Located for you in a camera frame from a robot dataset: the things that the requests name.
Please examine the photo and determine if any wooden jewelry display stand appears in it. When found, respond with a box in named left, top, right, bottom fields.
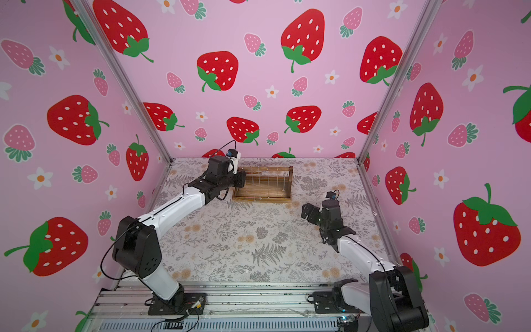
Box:
left=232, top=166, right=293, bottom=204

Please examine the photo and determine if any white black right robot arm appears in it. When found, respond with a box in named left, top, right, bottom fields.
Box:
left=301, top=192, right=430, bottom=331

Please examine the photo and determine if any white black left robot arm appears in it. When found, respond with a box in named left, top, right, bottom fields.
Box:
left=111, top=149, right=246, bottom=310

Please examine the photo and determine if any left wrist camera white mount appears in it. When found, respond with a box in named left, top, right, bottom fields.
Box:
left=226, top=149, right=241, bottom=174

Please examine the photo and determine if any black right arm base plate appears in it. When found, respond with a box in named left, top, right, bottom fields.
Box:
left=307, top=291, right=362, bottom=314

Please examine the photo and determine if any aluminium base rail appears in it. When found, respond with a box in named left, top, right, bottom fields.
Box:
left=80, top=281, right=434, bottom=332

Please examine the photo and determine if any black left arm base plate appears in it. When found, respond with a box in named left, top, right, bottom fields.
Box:
left=145, top=293, right=207, bottom=315

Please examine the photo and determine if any aluminium corner frame post left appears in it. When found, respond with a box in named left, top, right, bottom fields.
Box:
left=72, top=0, right=173, bottom=165

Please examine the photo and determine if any aluminium corner frame post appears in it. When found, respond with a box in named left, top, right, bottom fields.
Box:
left=358, top=0, right=442, bottom=165
left=72, top=0, right=173, bottom=165

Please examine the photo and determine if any aluminium corner frame post right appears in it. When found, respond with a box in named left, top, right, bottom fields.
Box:
left=358, top=0, right=442, bottom=165

